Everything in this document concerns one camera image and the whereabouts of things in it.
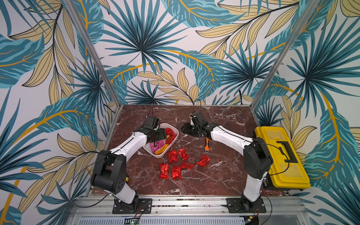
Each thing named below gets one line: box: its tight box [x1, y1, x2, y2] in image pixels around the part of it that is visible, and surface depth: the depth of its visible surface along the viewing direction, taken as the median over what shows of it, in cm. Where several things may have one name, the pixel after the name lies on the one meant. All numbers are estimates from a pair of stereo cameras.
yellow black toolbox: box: [255, 126, 311, 191], surface depth 75 cm
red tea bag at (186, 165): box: [180, 161, 195, 170], surface depth 87 cm
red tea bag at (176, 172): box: [172, 165, 182, 181], surface depth 85 cm
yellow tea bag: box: [154, 143, 169, 156], surface depth 90 cm
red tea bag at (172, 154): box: [167, 149, 179, 164], surface depth 92 cm
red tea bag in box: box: [165, 127, 178, 145], surface depth 99 cm
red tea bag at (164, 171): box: [159, 163, 170, 180], surface depth 85 cm
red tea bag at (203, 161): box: [196, 154, 211, 167], surface depth 88 cm
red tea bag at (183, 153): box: [177, 147, 189, 161], surface depth 92 cm
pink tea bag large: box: [149, 139, 165, 154], surface depth 92 cm
